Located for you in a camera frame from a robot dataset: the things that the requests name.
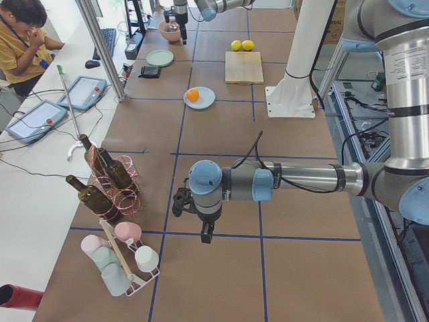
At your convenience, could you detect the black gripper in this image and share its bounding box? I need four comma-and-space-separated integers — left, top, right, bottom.
173, 12, 188, 45
196, 201, 222, 244

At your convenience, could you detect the orange fruit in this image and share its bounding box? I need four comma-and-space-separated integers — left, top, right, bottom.
186, 88, 200, 102

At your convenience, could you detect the mint green plate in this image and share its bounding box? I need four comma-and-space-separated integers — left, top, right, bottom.
145, 50, 174, 67

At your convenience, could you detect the light blue ceramic plate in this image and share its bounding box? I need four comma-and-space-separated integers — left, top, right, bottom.
183, 87, 215, 110

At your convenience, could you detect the pink bowl with ice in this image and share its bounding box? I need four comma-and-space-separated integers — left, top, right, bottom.
158, 21, 181, 42

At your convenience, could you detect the small black box device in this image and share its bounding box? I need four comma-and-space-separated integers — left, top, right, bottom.
124, 33, 143, 60

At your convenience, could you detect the yellow lemon left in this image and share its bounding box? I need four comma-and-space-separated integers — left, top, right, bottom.
231, 40, 242, 52

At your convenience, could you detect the yellow lemon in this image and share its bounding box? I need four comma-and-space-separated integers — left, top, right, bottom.
231, 40, 242, 52
241, 40, 255, 51

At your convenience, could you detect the black folded cloth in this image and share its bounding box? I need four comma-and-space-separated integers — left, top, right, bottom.
139, 66, 161, 78

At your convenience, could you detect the white cup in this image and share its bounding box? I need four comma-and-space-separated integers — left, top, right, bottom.
135, 246, 159, 273

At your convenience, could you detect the yellow lemon right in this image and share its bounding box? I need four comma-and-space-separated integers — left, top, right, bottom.
241, 40, 255, 51

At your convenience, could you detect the wooden cutting board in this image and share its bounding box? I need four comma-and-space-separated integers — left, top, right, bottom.
225, 52, 264, 85

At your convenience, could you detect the black keyboard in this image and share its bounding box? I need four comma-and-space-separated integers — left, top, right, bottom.
101, 28, 116, 56

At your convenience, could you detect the light blue cup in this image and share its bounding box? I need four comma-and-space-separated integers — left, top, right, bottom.
101, 263, 131, 297

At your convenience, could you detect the black computer mouse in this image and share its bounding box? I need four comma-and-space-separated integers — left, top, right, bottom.
84, 60, 101, 69

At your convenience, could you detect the mint green cup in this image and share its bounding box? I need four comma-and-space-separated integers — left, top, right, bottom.
91, 246, 121, 271

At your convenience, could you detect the dark wine bottle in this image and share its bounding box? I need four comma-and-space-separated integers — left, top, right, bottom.
97, 147, 137, 191
79, 134, 107, 179
66, 175, 121, 223

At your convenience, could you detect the teach pendant far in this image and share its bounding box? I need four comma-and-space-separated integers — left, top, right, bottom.
67, 76, 107, 111

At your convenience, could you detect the teach pendant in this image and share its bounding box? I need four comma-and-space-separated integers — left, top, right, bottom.
5, 100, 67, 143
67, 76, 107, 111

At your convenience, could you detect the pale pink cup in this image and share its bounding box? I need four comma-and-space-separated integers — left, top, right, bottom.
80, 235, 111, 259

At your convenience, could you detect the green tipped reacher stick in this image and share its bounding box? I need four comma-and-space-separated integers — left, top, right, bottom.
56, 64, 83, 161

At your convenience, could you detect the seated person yellow shirt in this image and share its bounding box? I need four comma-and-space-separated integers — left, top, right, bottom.
1, 0, 64, 97

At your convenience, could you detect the teach pendant near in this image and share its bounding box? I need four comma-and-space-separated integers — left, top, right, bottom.
5, 100, 67, 143

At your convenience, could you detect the white wire cup rack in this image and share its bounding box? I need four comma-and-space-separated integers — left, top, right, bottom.
99, 220, 160, 297

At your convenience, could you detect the aluminium frame post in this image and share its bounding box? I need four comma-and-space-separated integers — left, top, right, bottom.
75, 0, 126, 102

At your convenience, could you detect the copper wire bottle rack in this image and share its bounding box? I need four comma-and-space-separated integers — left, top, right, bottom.
91, 155, 143, 218

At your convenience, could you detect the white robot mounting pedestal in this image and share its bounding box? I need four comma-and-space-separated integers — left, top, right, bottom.
265, 0, 336, 118

